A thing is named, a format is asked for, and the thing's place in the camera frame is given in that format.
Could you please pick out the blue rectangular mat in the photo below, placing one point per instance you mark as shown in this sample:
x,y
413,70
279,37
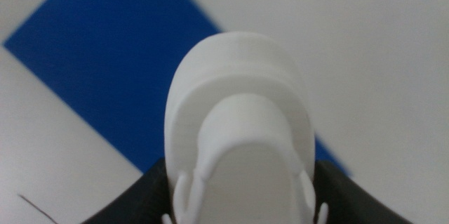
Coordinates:
x,y
105,41

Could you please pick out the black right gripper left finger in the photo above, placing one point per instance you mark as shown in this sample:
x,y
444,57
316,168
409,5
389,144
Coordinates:
x,y
140,199

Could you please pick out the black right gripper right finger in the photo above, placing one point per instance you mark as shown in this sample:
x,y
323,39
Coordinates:
x,y
350,196

